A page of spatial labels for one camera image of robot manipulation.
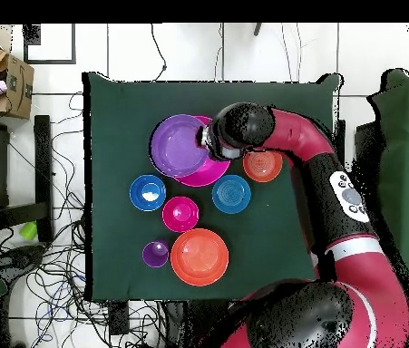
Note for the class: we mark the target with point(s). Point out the large pink bowl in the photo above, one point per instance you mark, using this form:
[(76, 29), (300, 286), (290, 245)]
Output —
[(207, 174)]

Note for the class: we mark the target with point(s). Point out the light blue bowl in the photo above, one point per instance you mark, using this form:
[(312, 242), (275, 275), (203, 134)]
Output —
[(231, 194)]

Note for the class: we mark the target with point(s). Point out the large purple bowl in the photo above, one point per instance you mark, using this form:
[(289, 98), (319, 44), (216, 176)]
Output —
[(175, 145)]

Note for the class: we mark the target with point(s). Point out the dark blue bowl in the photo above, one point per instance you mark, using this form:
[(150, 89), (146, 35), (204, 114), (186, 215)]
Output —
[(142, 188)]

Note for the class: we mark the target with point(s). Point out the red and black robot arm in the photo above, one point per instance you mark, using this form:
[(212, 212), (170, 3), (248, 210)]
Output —
[(363, 282)]

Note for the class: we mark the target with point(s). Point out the small red bowl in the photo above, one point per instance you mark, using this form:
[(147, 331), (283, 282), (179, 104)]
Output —
[(180, 214)]

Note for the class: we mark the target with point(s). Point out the small orange-red bowl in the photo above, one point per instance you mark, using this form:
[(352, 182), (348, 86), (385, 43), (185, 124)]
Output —
[(262, 168)]

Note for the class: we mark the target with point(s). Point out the large orange bowl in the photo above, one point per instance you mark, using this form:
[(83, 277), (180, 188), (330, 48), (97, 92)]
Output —
[(198, 257)]

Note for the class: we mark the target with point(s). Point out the purple cup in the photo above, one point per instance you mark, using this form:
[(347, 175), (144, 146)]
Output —
[(155, 253)]

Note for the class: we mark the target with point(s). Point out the black floor box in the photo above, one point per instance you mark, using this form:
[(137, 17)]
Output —
[(118, 319)]

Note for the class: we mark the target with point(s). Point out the black rod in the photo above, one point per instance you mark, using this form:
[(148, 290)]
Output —
[(257, 29)]

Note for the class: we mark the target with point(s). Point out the small green floor cup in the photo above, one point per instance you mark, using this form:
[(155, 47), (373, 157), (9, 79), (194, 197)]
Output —
[(29, 231)]

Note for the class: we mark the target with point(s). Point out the black stand with knob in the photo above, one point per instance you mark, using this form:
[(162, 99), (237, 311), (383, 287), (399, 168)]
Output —
[(15, 262)]

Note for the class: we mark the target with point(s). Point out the cardboard box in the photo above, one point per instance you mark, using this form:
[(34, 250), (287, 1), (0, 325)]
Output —
[(19, 94)]

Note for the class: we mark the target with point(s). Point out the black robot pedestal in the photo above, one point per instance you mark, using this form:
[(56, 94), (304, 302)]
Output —
[(196, 322)]

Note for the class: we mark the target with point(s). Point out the black square floor frame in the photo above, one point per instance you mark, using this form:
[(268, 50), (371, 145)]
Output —
[(50, 62)]

